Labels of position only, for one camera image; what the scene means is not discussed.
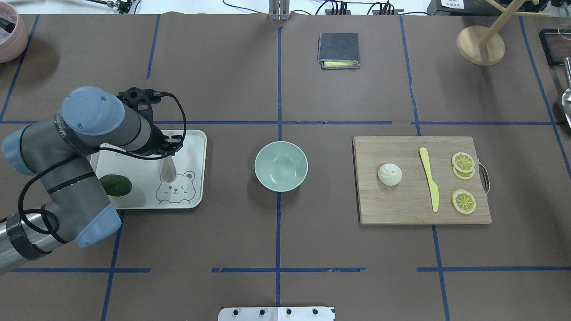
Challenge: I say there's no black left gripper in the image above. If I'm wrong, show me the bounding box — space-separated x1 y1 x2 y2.
149 127 183 156

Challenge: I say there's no white ceramic spoon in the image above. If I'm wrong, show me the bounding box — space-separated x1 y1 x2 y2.
160 155 177 183

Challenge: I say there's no white steamed bun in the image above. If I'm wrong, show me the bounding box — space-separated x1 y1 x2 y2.
377 163 402 186

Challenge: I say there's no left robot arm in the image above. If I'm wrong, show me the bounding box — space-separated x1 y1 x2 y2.
1 86 186 274

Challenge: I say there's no green ceramic bowl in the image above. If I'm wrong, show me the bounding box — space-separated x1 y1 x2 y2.
254 141 309 192

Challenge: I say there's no pink bowl with ice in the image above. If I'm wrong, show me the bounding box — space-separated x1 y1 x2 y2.
0 2 29 64

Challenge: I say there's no white bear tray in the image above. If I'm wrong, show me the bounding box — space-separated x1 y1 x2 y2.
90 130 207 210

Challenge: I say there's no green avocado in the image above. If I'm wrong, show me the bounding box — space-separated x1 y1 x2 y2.
99 174 133 197

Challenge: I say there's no black tripod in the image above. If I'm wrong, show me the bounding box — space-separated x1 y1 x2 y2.
88 0 133 14

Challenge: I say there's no grey folded cloth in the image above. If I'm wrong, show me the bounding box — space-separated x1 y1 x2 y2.
317 33 360 70

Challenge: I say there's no wooden cutting board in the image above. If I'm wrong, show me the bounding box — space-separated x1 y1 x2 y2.
353 136 492 224

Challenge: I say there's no yellow plastic knife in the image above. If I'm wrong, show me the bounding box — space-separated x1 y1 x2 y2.
419 147 440 213

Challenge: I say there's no double lemon slice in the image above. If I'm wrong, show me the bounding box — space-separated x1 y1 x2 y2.
451 152 476 180

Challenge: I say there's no black box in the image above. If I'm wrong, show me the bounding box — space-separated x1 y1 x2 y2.
426 0 554 17

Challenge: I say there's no wooden mug tree stand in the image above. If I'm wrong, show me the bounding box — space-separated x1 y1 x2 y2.
455 0 551 66

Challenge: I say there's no metal scoop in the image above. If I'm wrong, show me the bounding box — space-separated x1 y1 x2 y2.
560 57 571 127

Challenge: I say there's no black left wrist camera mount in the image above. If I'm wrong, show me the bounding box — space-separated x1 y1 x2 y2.
116 87 163 122

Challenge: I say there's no aluminium frame post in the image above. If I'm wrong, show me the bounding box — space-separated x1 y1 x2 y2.
269 0 291 21

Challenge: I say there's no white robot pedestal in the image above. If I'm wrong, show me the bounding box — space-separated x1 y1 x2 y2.
218 306 336 321

